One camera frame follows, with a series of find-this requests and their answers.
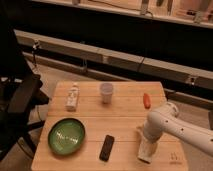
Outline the black chair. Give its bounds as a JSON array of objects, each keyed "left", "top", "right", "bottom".
[{"left": 0, "top": 5, "right": 49, "bottom": 162}]

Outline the orange carrot toy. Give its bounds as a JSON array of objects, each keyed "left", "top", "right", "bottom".
[{"left": 143, "top": 93, "right": 151, "bottom": 109}]

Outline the white sponge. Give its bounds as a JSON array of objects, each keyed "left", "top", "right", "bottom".
[{"left": 138, "top": 155, "right": 151, "bottom": 164}]

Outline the white squeeze bottle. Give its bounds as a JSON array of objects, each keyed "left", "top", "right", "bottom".
[{"left": 66, "top": 82, "right": 79, "bottom": 111}]

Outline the white plastic cup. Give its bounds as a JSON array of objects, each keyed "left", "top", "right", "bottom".
[{"left": 100, "top": 82, "right": 114, "bottom": 104}]

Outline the black remote control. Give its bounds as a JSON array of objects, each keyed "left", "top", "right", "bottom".
[{"left": 99, "top": 135, "right": 115, "bottom": 162}]

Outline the green ceramic bowl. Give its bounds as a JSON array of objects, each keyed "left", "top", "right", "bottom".
[{"left": 48, "top": 118, "right": 86, "bottom": 156}]

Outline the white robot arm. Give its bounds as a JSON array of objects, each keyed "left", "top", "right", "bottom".
[{"left": 138, "top": 102, "right": 213, "bottom": 163}]

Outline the wooden table board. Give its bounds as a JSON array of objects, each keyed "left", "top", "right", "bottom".
[{"left": 31, "top": 81, "right": 188, "bottom": 171}]

